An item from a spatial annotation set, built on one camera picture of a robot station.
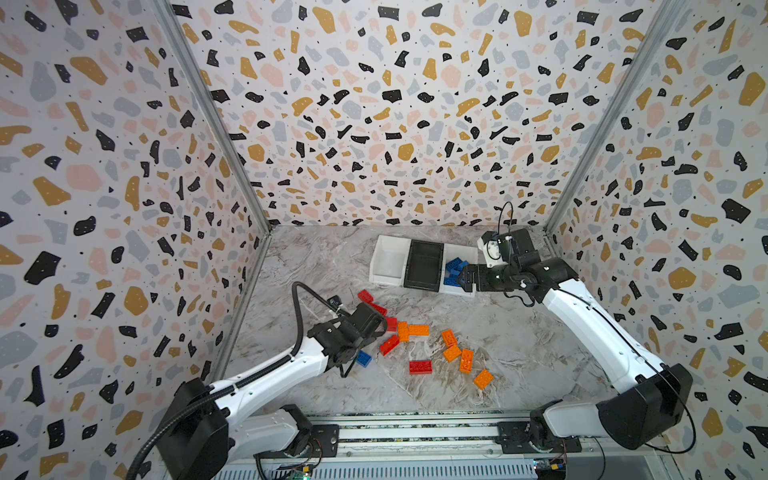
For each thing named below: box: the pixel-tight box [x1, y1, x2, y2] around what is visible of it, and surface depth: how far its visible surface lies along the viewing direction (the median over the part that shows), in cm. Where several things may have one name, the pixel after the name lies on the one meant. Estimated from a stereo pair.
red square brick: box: [386, 317, 398, 332], surface depth 97 cm
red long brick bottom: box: [409, 360, 433, 375], surface depth 87 cm
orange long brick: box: [459, 348, 474, 374], surface depth 89 cm
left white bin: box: [368, 234, 412, 287], surface depth 111 cm
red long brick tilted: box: [379, 335, 400, 356], surface depth 90 cm
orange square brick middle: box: [443, 346, 462, 363], surface depth 89 cm
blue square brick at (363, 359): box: [356, 350, 372, 368], surface depth 87 cm
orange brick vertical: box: [398, 321, 409, 342], surface depth 94 cm
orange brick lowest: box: [474, 368, 494, 390], surface depth 85 cm
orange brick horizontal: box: [408, 325, 430, 336], surface depth 94 cm
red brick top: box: [358, 289, 374, 304], surface depth 102 cm
